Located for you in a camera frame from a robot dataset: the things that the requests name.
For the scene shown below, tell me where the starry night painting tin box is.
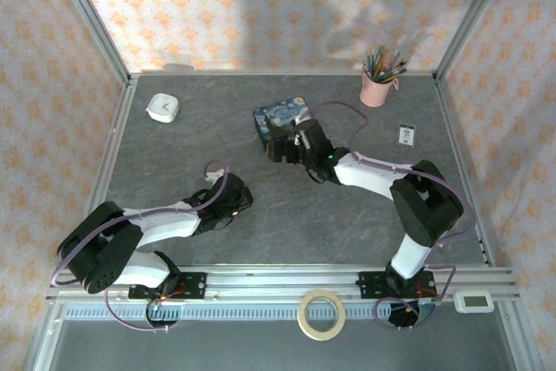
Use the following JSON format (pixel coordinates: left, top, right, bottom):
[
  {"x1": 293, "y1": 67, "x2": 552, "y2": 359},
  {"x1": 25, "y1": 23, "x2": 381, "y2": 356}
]
[{"x1": 253, "y1": 96, "x2": 316, "y2": 153}]

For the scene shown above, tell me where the pink metal bucket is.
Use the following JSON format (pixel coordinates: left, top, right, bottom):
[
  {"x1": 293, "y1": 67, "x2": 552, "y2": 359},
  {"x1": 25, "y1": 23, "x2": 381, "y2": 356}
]
[{"x1": 359, "y1": 73, "x2": 400, "y2": 108}]

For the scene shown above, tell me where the bundle of pencils and pens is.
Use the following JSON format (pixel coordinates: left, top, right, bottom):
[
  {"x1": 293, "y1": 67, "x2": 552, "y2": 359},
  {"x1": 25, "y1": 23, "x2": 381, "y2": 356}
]
[{"x1": 381, "y1": 59, "x2": 408, "y2": 83}]

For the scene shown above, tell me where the white square alarm clock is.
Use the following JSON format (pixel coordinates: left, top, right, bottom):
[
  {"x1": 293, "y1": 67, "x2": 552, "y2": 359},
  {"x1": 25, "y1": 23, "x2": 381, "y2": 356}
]
[{"x1": 145, "y1": 92, "x2": 181, "y2": 124}]

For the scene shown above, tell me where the beige masking tape roll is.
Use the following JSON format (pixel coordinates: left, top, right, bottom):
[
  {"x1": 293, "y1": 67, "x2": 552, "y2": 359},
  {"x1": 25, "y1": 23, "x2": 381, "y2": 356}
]
[{"x1": 297, "y1": 290, "x2": 348, "y2": 341}]

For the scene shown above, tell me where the white display device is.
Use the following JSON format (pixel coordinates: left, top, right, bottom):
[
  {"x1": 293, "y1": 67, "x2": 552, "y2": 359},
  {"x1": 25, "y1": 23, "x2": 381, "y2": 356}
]
[{"x1": 453, "y1": 290, "x2": 494, "y2": 315}]

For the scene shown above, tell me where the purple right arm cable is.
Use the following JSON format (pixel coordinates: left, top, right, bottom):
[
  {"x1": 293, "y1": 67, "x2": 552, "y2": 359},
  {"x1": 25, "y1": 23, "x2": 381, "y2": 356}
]
[{"x1": 303, "y1": 101, "x2": 478, "y2": 332}]

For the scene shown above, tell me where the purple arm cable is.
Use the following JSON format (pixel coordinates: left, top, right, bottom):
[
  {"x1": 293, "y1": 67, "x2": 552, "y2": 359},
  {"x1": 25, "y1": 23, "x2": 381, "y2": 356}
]
[
  {"x1": 50, "y1": 160, "x2": 230, "y2": 333},
  {"x1": 303, "y1": 101, "x2": 478, "y2": 332}
]

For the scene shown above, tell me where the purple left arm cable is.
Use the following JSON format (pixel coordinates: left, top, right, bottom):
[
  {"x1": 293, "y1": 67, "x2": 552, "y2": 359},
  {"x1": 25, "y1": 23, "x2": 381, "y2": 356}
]
[{"x1": 50, "y1": 160, "x2": 230, "y2": 333}]

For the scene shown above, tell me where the aluminium mounting rail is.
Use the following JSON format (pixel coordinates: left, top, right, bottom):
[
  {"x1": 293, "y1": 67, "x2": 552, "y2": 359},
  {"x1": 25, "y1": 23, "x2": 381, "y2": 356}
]
[{"x1": 45, "y1": 264, "x2": 520, "y2": 302}]

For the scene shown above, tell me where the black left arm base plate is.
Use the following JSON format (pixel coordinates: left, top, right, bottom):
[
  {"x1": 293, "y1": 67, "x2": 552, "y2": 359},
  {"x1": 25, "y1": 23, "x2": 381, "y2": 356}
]
[{"x1": 128, "y1": 272, "x2": 208, "y2": 301}]

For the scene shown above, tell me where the grey slotted cable duct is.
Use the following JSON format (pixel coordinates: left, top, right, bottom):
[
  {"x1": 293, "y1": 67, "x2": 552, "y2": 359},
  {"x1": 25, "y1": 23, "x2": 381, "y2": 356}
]
[{"x1": 56, "y1": 303, "x2": 507, "y2": 323}]

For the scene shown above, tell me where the aluminium table side rail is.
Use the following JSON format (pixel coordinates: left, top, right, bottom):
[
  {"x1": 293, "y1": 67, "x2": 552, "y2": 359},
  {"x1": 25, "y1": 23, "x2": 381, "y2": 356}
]
[
  {"x1": 86, "y1": 75, "x2": 141, "y2": 268},
  {"x1": 433, "y1": 75, "x2": 497, "y2": 268}
]

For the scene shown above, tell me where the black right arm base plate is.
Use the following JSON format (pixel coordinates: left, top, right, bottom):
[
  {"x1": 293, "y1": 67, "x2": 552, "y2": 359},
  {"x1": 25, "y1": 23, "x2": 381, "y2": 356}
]
[{"x1": 358, "y1": 270, "x2": 436, "y2": 301}]

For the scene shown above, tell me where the aluminium frame post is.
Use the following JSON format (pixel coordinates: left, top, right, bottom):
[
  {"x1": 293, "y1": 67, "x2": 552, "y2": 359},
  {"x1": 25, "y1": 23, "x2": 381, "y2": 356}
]
[
  {"x1": 46, "y1": 0, "x2": 132, "y2": 86},
  {"x1": 433, "y1": 0, "x2": 519, "y2": 85}
]

